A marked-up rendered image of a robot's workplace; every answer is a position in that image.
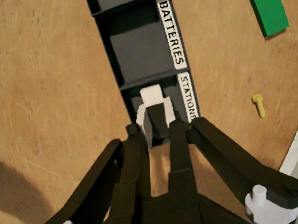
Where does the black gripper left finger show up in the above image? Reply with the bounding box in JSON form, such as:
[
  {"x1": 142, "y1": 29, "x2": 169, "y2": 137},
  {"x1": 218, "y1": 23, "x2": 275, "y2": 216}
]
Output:
[{"x1": 45, "y1": 104, "x2": 152, "y2": 224}]

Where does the yellow bolt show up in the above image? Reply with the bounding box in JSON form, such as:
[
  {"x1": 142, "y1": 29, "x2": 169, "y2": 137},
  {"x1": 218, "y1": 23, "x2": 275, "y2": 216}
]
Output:
[{"x1": 253, "y1": 93, "x2": 266, "y2": 117}]

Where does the black rack of three bins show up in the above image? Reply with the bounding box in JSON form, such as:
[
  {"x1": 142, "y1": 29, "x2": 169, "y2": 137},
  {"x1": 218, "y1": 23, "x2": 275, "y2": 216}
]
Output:
[{"x1": 86, "y1": 0, "x2": 201, "y2": 123}]

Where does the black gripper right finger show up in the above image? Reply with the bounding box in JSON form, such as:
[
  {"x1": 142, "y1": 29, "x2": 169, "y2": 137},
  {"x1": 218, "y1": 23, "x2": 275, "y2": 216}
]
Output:
[{"x1": 164, "y1": 97, "x2": 298, "y2": 224}]

